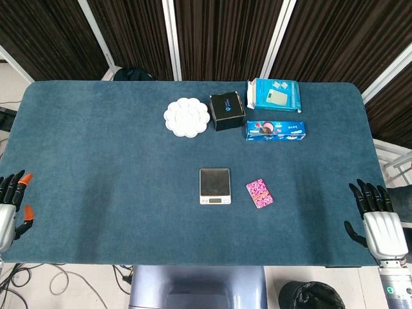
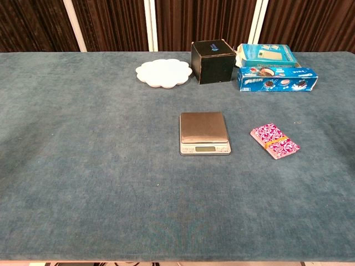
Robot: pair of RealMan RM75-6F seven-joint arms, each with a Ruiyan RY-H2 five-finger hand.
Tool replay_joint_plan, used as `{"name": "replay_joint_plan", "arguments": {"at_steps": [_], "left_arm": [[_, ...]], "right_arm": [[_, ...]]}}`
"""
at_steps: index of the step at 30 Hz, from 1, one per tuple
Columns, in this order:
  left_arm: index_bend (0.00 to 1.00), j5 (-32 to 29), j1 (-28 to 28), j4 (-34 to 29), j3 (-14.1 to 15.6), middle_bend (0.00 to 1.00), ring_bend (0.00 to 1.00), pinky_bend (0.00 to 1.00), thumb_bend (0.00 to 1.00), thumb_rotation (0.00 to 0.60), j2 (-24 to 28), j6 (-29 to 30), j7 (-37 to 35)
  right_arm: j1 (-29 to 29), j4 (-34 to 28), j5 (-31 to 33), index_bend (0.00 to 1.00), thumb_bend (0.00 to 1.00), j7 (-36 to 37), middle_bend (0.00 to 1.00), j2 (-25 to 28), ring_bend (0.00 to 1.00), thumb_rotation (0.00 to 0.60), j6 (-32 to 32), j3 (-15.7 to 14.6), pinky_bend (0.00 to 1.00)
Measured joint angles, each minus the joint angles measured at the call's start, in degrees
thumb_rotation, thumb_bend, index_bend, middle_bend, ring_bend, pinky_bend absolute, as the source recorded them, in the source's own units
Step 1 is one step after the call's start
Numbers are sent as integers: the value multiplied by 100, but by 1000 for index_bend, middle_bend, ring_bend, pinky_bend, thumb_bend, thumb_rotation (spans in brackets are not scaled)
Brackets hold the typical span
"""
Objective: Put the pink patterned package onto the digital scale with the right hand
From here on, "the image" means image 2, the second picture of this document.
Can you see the teal scale packaging box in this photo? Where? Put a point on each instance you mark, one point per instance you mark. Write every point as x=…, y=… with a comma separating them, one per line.
x=267, y=55

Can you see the yellow rubber band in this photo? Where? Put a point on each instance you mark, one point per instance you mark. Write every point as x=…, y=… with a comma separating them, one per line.
x=277, y=141

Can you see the white flower-shaped paint palette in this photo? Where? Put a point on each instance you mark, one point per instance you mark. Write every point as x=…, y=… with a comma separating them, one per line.
x=163, y=72

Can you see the blue-teal velvet tablecloth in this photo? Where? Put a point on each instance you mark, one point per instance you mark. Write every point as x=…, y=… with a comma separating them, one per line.
x=111, y=180

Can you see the white partition post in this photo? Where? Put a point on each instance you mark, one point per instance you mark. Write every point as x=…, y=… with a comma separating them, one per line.
x=258, y=22
x=151, y=25
x=73, y=25

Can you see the pink-white patterned card pack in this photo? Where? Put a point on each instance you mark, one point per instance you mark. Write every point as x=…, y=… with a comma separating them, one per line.
x=270, y=137

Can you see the black cardboard cube box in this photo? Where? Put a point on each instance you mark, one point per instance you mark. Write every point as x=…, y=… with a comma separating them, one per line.
x=212, y=65

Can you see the silver digital kitchen scale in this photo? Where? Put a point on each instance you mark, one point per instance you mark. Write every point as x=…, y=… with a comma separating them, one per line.
x=203, y=128

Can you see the blue Oreo cookie box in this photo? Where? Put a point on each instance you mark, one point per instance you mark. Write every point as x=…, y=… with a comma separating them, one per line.
x=277, y=80

